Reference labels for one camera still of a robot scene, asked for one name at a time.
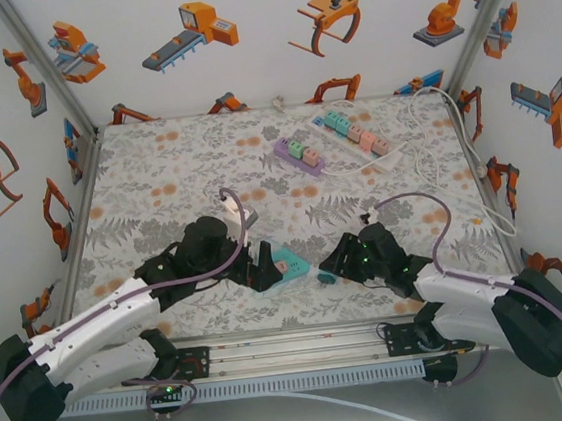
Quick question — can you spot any teal triangular power strip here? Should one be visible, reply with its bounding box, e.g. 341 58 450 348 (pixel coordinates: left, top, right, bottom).
247 240 316 303

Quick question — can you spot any long white power strip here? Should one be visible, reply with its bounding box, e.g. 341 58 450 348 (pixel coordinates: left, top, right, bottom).
306 102 407 182

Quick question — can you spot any purple power strip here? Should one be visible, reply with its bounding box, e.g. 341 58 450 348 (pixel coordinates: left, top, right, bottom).
271 133 330 185

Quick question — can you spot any floral patterned table mat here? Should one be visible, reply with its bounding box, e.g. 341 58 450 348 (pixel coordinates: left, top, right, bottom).
48 81 528 354

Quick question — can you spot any black controller box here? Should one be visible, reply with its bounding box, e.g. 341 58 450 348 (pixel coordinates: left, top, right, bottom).
420 354 461 386
144 380 185 411

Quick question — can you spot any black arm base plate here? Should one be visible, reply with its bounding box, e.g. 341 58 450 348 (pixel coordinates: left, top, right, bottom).
172 345 214 383
381 314 478 361

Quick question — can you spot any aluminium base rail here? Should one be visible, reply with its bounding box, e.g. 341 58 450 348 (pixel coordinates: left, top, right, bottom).
29 297 562 401

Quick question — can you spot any white slotted cable duct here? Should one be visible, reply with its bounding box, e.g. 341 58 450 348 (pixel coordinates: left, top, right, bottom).
48 358 429 421

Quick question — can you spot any aluminium side frame rail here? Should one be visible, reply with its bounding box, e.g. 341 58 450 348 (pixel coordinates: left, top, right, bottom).
447 82 562 421

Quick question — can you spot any thick white power cable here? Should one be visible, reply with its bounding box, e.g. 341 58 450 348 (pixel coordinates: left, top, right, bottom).
406 77 520 248

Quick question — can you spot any aluminium frame post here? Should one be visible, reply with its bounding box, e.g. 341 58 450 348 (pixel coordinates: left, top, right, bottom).
434 0 546 99
0 0 104 150

